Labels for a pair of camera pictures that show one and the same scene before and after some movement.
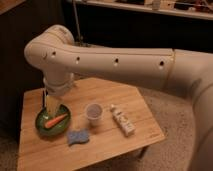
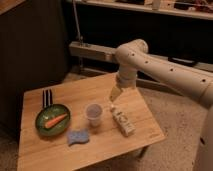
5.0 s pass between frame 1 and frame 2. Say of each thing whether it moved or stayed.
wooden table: stayed
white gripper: moved
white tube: stayed
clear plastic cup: stayed
